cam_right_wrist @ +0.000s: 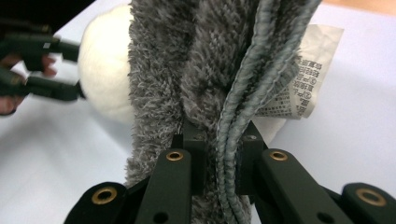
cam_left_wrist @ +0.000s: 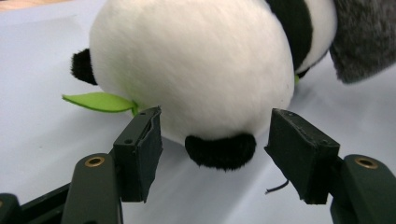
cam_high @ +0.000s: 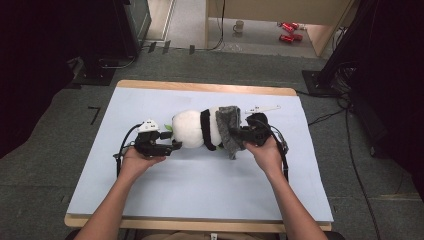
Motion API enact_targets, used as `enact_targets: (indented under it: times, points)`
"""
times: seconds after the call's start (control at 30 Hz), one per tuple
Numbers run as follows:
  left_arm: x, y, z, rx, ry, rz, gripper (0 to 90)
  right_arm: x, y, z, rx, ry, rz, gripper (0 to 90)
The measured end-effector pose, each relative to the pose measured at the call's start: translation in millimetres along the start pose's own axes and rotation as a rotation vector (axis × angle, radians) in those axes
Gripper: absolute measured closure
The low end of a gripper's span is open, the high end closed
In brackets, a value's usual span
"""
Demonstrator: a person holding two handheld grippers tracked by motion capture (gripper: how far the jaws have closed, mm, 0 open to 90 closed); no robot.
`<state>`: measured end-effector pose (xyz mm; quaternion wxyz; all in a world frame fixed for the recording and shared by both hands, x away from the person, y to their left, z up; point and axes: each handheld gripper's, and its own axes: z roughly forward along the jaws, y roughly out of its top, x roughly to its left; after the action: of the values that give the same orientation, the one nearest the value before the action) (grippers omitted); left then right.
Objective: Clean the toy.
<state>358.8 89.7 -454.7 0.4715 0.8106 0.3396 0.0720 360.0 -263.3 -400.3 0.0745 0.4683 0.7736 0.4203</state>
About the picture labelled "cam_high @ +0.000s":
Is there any long black floor cable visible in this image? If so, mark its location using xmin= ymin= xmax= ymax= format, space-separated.
xmin=344 ymin=106 xmax=383 ymax=240

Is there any panda plush toy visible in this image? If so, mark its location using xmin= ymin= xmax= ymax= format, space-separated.
xmin=164 ymin=107 xmax=225 ymax=153

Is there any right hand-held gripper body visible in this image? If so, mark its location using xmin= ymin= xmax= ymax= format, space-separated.
xmin=244 ymin=104 xmax=282 ymax=148

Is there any dark curtain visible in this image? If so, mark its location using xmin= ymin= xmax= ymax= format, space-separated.
xmin=349 ymin=0 xmax=424 ymax=198
xmin=0 ymin=0 xmax=116 ymax=159

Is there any hanging black cable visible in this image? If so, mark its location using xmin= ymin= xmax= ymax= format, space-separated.
xmin=206 ymin=0 xmax=226 ymax=52

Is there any person's left hand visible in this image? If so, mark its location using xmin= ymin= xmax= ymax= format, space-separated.
xmin=118 ymin=146 xmax=167 ymax=184

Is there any black stand base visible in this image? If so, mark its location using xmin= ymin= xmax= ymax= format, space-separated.
xmin=73 ymin=56 xmax=117 ymax=87

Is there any thin black floor cable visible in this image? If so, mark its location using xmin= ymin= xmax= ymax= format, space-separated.
xmin=308 ymin=109 xmax=348 ymax=127

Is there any grey fluffy towel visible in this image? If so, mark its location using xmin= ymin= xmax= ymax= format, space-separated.
xmin=215 ymin=105 xmax=247 ymax=161

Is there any looped black floor cable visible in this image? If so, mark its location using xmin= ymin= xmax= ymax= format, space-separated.
xmin=99 ymin=53 xmax=139 ymax=70

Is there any black cable bundle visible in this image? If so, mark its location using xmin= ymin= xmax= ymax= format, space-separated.
xmin=333 ymin=61 xmax=355 ymax=111

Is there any wooden table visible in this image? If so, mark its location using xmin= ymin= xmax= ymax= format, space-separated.
xmin=64 ymin=79 xmax=333 ymax=234

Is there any right hand-held gripper cable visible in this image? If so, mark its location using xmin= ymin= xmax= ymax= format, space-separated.
xmin=268 ymin=124 xmax=290 ymax=183

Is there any left hand-held gripper cable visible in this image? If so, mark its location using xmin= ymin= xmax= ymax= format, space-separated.
xmin=114 ymin=123 xmax=144 ymax=178

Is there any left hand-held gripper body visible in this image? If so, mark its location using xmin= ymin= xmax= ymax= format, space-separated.
xmin=134 ymin=118 xmax=169 ymax=158

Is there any person's right hand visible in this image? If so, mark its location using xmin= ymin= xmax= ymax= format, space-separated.
xmin=242 ymin=136 xmax=284 ymax=181

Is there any beige desk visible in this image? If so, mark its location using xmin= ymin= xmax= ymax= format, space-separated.
xmin=204 ymin=0 xmax=356 ymax=58

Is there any hand-held gripper cable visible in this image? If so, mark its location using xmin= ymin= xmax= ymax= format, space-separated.
xmin=268 ymin=124 xmax=290 ymax=183
xmin=114 ymin=123 xmax=144 ymax=178

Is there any black metal stand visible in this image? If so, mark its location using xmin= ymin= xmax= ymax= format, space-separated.
xmin=301 ymin=0 xmax=381 ymax=98

